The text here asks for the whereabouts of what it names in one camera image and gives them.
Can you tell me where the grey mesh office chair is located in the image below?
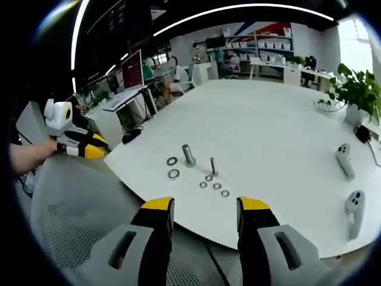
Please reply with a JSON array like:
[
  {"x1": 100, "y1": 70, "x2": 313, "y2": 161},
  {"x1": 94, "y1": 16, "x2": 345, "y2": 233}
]
[{"x1": 29, "y1": 154, "x2": 242, "y2": 286}]

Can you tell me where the computer monitor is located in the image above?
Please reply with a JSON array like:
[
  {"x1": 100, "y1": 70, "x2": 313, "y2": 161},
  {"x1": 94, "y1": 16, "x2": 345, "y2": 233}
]
[{"x1": 120, "y1": 49, "x2": 146, "y2": 91}]

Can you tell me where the large threaded stud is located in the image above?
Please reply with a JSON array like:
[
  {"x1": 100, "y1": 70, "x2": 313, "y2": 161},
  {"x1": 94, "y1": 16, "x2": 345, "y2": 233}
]
[{"x1": 182, "y1": 144, "x2": 198, "y2": 168}]

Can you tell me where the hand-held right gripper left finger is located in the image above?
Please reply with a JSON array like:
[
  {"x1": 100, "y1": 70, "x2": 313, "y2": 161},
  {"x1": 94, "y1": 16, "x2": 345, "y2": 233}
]
[{"x1": 80, "y1": 196, "x2": 176, "y2": 286}]

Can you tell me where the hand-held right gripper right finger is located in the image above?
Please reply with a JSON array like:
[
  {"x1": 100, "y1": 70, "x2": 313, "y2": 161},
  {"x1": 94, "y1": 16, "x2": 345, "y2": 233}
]
[{"x1": 236, "y1": 195, "x2": 332, "y2": 286}]

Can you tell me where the black power adapter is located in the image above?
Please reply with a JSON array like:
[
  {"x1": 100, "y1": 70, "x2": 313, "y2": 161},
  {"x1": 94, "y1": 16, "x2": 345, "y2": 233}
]
[{"x1": 353, "y1": 125, "x2": 371, "y2": 143}]

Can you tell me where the white handheld controller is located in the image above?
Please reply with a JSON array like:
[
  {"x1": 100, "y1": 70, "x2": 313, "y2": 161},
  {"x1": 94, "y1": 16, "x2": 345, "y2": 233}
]
[
  {"x1": 335, "y1": 143, "x2": 356, "y2": 181},
  {"x1": 344, "y1": 189, "x2": 366, "y2": 241}
]

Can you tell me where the green plant in white pot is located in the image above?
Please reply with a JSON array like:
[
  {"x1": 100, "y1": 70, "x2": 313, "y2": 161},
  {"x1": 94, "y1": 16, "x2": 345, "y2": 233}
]
[{"x1": 313, "y1": 63, "x2": 381, "y2": 126}]

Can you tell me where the black adapter cable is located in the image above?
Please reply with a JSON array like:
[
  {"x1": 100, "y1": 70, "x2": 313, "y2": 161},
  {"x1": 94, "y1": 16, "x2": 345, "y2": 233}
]
[{"x1": 367, "y1": 139, "x2": 381, "y2": 168}]

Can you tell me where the white office desk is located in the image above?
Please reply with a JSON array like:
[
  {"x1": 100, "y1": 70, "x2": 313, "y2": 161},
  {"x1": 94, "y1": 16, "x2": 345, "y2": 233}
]
[{"x1": 249, "y1": 56, "x2": 339, "y2": 90}]

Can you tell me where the curved ceiling light strip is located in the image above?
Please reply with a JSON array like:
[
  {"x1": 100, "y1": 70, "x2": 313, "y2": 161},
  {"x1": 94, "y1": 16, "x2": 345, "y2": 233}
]
[
  {"x1": 152, "y1": 3, "x2": 335, "y2": 38},
  {"x1": 71, "y1": 0, "x2": 90, "y2": 71}
]

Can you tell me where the black computer mouse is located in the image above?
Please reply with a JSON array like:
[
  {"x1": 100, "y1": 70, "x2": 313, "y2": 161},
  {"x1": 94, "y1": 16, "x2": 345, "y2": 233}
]
[{"x1": 121, "y1": 127, "x2": 144, "y2": 145}]

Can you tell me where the white storage shelf with bins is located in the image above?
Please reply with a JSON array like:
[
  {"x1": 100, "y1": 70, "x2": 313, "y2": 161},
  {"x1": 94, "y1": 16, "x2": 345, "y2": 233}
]
[{"x1": 222, "y1": 26, "x2": 295, "y2": 66}]

